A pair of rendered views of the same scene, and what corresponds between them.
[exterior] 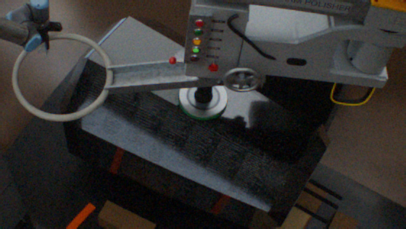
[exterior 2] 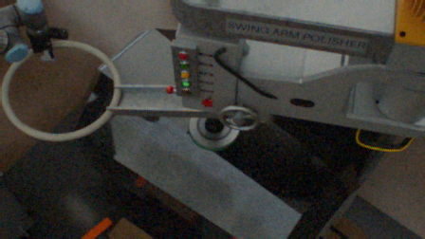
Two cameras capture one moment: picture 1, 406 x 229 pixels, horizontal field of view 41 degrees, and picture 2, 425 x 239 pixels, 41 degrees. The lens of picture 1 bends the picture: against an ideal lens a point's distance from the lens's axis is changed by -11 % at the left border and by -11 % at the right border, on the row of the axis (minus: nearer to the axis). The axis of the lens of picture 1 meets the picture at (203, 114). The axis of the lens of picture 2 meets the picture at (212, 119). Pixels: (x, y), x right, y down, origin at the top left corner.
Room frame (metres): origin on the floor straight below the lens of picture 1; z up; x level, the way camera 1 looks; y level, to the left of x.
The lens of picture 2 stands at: (0.43, -0.36, 2.90)
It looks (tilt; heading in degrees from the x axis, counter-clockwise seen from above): 59 degrees down; 19
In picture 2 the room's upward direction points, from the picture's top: 1 degrees counter-clockwise
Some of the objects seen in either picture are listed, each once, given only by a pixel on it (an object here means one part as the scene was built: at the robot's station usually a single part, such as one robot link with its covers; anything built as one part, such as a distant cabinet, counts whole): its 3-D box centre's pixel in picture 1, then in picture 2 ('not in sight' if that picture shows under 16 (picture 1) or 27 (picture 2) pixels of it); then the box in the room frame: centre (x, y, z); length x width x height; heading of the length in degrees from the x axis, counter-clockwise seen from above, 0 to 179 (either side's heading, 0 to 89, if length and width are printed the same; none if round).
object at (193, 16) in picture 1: (197, 38); (186, 71); (1.44, 0.07, 1.37); 0.08 x 0.03 x 0.28; 96
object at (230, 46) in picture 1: (235, 28); (236, 60); (1.57, -0.07, 1.32); 0.36 x 0.22 x 0.45; 96
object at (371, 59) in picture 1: (372, 43); (409, 83); (1.64, -0.64, 1.34); 0.19 x 0.19 x 0.20
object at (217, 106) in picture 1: (203, 96); (214, 125); (1.56, 0.01, 0.84); 0.21 x 0.21 x 0.01
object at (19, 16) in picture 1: (19, 19); (4, 22); (1.57, 0.87, 1.19); 0.12 x 0.12 x 0.09; 46
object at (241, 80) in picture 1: (241, 72); (240, 110); (1.46, -0.12, 1.20); 0.15 x 0.10 x 0.15; 96
